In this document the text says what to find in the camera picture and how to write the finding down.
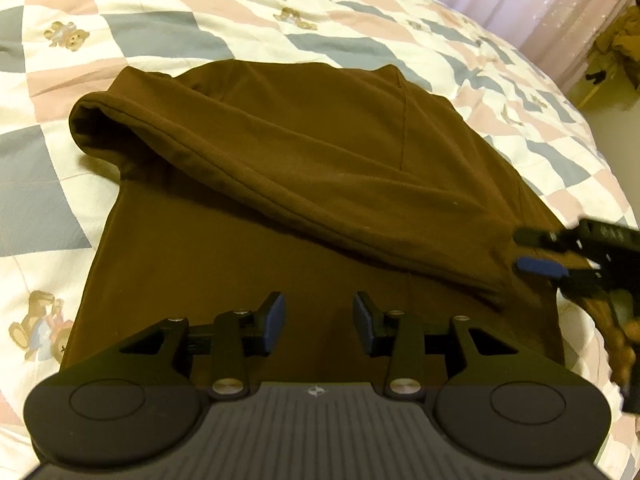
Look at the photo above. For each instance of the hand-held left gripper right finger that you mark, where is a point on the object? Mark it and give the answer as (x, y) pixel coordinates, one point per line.
(362, 320)

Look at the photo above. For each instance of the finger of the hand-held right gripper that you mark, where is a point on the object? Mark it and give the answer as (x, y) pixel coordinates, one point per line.
(540, 237)
(540, 265)

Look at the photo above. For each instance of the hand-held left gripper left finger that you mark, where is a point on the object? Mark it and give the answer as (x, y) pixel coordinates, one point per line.
(272, 320)

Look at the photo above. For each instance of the brown garment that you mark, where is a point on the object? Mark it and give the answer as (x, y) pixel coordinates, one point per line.
(300, 170)

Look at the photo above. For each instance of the yellowish cloth heap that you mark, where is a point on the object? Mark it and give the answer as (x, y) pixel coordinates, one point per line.
(622, 35)

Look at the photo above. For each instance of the pink curtain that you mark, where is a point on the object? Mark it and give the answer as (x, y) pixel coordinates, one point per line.
(525, 5)

